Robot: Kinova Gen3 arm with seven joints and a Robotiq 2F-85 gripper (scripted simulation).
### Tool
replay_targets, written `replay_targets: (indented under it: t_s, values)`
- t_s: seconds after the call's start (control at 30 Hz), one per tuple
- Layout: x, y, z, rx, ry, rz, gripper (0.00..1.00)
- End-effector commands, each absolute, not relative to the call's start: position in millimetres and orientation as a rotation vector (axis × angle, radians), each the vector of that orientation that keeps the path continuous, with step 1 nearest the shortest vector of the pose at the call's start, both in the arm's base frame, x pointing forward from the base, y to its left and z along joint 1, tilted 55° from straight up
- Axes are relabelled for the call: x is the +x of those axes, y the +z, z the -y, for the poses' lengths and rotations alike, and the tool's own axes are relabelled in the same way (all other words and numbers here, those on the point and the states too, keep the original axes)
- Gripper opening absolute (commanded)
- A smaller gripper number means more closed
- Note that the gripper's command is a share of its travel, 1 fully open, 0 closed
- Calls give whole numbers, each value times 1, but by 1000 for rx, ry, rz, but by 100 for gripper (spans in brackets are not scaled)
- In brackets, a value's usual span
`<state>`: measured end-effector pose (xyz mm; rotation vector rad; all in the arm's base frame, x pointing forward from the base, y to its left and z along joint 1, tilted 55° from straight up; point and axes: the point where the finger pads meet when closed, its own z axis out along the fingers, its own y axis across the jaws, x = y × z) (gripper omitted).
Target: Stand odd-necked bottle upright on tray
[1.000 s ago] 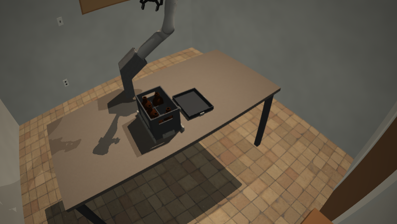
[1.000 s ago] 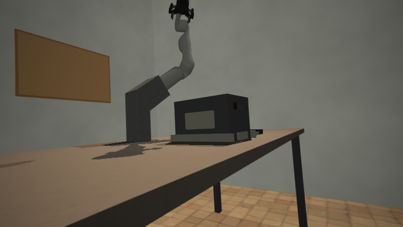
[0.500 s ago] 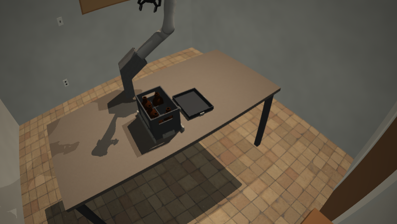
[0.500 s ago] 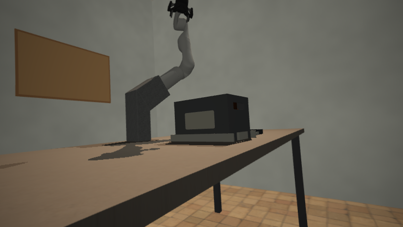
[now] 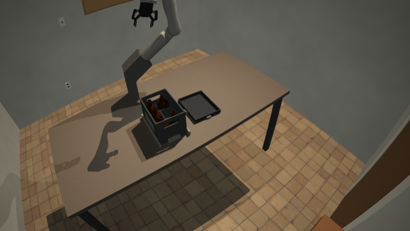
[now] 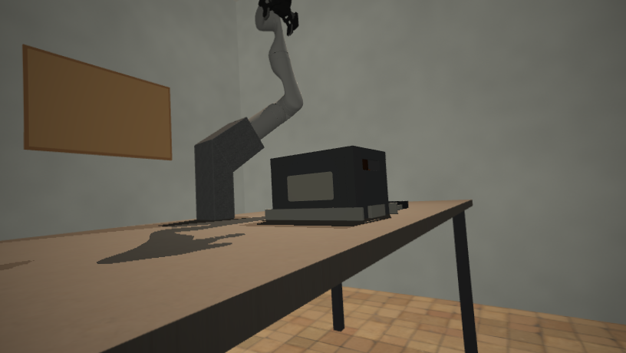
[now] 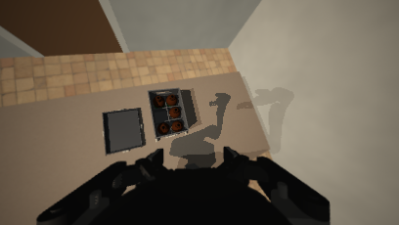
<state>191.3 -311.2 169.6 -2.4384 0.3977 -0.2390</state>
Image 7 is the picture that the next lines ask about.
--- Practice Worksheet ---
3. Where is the dark grey crate with dividers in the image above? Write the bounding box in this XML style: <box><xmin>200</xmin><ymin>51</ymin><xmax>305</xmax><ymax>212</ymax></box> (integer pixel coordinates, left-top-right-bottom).
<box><xmin>148</xmin><ymin>88</ymin><xmax>189</xmax><ymax>138</ymax></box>

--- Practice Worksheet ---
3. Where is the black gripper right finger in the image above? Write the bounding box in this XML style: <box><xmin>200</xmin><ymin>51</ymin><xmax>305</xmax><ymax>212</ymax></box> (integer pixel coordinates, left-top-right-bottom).
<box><xmin>205</xmin><ymin>147</ymin><xmax>331</xmax><ymax>225</ymax></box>

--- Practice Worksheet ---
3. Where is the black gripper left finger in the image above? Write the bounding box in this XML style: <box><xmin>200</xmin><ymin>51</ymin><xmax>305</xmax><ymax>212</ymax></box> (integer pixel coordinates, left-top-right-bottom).
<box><xmin>36</xmin><ymin>149</ymin><xmax>178</xmax><ymax>225</ymax></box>

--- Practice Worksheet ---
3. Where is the black rectangular tray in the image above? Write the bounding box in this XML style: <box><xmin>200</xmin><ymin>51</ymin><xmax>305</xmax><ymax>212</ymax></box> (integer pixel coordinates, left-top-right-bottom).
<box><xmin>103</xmin><ymin>109</ymin><xmax>143</xmax><ymax>155</ymax></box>

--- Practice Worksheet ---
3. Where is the brown glass bottle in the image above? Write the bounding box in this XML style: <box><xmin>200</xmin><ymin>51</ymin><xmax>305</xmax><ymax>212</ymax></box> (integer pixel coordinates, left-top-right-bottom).
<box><xmin>153</xmin><ymin>96</ymin><xmax>165</xmax><ymax>109</ymax></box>
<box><xmin>171</xmin><ymin>120</ymin><xmax>183</xmax><ymax>133</ymax></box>
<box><xmin>169</xmin><ymin>107</ymin><xmax>181</xmax><ymax>119</ymax></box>
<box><xmin>166</xmin><ymin>95</ymin><xmax>177</xmax><ymax>107</ymax></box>
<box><xmin>157</xmin><ymin>122</ymin><xmax>170</xmax><ymax>135</ymax></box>

